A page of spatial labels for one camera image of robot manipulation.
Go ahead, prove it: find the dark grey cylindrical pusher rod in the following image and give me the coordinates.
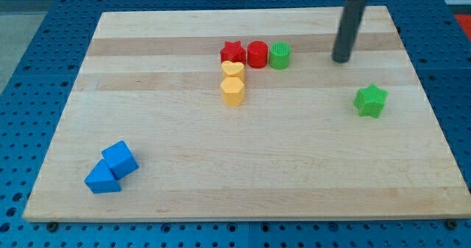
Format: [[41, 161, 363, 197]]
[[331, 0, 366, 63]]

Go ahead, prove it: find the green star block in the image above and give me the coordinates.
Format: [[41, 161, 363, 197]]
[[353, 84, 389, 118]]

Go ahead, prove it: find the red star block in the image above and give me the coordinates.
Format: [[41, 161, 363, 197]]
[[220, 40, 247, 64]]

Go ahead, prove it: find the green cylinder block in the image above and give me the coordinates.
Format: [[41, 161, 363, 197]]
[[269, 41, 291, 70]]

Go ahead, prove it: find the red cylinder block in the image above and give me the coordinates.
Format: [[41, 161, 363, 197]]
[[247, 40, 268, 68]]

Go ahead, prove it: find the yellow heart block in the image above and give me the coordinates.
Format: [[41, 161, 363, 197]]
[[221, 60, 245, 82]]

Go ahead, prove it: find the yellow hexagon block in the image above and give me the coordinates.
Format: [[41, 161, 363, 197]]
[[220, 77, 245, 107]]

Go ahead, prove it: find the light wooden board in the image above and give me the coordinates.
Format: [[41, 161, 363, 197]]
[[24, 6, 470, 223]]

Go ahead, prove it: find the blue cube block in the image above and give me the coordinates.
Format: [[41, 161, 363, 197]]
[[102, 141, 139, 180]]

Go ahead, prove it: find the blue triangle block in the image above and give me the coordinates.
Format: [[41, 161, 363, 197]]
[[84, 159, 121, 194]]

